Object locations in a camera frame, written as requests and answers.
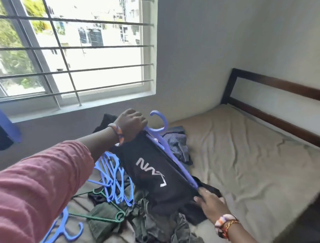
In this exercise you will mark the dark wooden bed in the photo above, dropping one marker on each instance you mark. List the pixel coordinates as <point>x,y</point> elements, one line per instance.
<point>270,82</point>

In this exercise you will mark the blue plastic hanger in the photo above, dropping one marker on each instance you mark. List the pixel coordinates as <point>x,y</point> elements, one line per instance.
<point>167,147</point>

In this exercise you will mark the blue striped shirt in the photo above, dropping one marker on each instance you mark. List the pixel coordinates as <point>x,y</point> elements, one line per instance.
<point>177,142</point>

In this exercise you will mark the black NASA t-shirt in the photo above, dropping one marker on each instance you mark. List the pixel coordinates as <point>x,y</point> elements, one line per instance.
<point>145,160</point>

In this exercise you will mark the person's right hand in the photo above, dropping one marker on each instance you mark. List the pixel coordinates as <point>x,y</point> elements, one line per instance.
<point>212,205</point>

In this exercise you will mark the striped white purple bangle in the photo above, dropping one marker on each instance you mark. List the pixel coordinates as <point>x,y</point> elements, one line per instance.
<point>224,220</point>

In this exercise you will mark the white framed window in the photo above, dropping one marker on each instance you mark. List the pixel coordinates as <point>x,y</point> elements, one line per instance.
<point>100,60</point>

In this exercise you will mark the pile of blue hangers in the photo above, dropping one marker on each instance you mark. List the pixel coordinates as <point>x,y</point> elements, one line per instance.
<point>115,180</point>

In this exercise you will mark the person's left hand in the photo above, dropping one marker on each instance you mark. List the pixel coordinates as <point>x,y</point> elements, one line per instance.
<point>131,125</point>

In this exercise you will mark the bed with beige sheet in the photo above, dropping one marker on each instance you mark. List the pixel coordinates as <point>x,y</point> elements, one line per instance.
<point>250,165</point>

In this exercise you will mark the olive green button shirt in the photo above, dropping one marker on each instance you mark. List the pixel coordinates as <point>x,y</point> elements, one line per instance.
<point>150,225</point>

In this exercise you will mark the blue curtain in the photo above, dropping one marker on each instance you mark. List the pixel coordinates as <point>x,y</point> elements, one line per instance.
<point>9,132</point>

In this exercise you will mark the striped orange purple bangle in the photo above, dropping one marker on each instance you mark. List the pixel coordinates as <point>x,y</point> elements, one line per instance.
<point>117,132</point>

